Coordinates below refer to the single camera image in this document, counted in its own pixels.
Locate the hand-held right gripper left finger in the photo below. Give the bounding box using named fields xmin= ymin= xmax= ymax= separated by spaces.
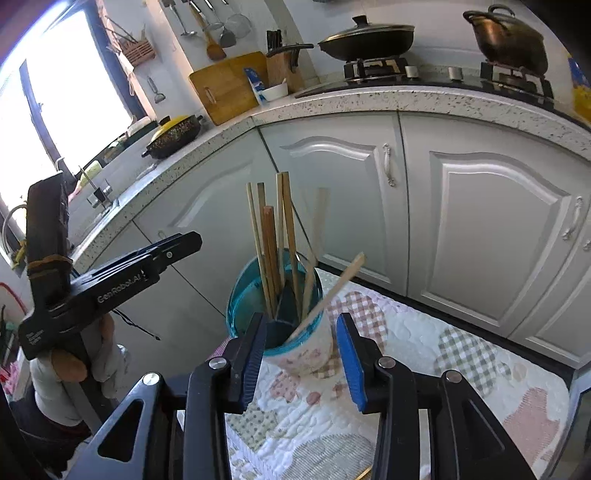
xmin=69 ymin=313 xmax=269 ymax=480

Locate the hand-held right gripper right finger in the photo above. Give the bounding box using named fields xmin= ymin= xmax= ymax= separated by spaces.
xmin=336 ymin=313 xmax=536 ymax=480

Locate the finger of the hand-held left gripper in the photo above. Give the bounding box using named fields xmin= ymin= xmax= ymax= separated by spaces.
xmin=139 ymin=232 xmax=204 ymax=283

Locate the teal glass cup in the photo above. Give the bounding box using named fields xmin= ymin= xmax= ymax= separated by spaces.
xmin=226 ymin=249 xmax=334 ymax=377

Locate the bunch of wooden chopsticks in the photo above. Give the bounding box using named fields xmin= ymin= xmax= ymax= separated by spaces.
xmin=246 ymin=172 xmax=366 ymax=344

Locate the person's left forearm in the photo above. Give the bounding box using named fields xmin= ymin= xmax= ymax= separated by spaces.
xmin=28 ymin=357 xmax=93 ymax=428

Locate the person's left hand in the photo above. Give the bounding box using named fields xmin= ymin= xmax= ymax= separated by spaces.
xmin=50 ymin=316 xmax=117 ymax=384

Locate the sink faucet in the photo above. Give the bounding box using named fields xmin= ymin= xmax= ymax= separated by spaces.
xmin=76 ymin=165 xmax=114 ymax=214

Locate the white cabinet door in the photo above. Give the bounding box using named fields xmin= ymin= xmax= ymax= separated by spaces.
xmin=131 ymin=127 xmax=278 ymax=333
xmin=508 ymin=231 xmax=591 ymax=367
xmin=71 ymin=222 xmax=232 ymax=416
xmin=399 ymin=113 xmax=591 ymax=342
xmin=259 ymin=112 xmax=409 ymax=296

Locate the patchwork quilted cloth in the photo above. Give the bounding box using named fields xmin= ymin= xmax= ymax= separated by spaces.
xmin=208 ymin=268 xmax=573 ymax=480

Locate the black casserole yellow lid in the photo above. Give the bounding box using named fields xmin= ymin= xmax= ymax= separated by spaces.
xmin=142 ymin=115 xmax=204 ymax=160

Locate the window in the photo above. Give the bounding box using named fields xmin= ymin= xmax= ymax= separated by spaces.
xmin=0 ymin=9 xmax=148 ymax=204

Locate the hanging metal peeler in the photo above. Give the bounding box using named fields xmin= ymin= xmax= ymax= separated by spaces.
xmin=148 ymin=76 xmax=167 ymax=106

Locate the wooden cutting board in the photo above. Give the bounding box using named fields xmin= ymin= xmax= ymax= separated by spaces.
xmin=188 ymin=51 xmax=271 ymax=126

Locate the blue white carton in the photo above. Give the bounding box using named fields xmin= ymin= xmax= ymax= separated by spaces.
xmin=244 ymin=68 xmax=266 ymax=103

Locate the white bowl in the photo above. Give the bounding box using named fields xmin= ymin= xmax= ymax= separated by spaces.
xmin=261 ymin=79 xmax=289 ymax=101

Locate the wooden spatula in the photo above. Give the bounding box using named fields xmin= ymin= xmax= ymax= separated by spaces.
xmin=188 ymin=2 xmax=228 ymax=62

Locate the wooden knife block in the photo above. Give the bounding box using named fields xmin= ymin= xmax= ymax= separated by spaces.
xmin=266 ymin=46 xmax=305 ymax=93

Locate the grey slotted turner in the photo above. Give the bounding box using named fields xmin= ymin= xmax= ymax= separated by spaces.
xmin=198 ymin=0 xmax=238 ymax=49

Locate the metal ladle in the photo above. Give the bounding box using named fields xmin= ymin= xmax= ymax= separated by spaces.
xmin=164 ymin=0 xmax=198 ymax=38

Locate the metal mesh skimmer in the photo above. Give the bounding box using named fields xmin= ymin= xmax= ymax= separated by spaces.
xmin=222 ymin=0 xmax=252 ymax=47

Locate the black wok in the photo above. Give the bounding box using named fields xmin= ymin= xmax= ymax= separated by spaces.
xmin=272 ymin=25 xmax=416 ymax=63

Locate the glass wok lid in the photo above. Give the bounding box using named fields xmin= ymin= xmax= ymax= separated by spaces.
xmin=318 ymin=15 xmax=415 ymax=44

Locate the black gas cooktop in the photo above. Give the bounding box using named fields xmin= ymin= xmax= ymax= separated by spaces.
xmin=294 ymin=58 xmax=591 ymax=132

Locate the dark metal stockpot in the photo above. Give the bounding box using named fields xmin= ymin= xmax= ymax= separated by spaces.
xmin=463 ymin=4 xmax=550 ymax=75

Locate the yellow cooking oil bottle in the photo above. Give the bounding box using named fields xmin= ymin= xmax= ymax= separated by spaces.
xmin=570 ymin=53 xmax=591 ymax=125

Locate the dark metal pot lid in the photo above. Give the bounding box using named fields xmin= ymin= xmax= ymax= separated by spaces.
xmin=463 ymin=4 xmax=536 ymax=38

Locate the wicker wall basket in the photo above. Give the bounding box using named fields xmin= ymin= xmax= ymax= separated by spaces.
xmin=104 ymin=16 xmax=157 ymax=68

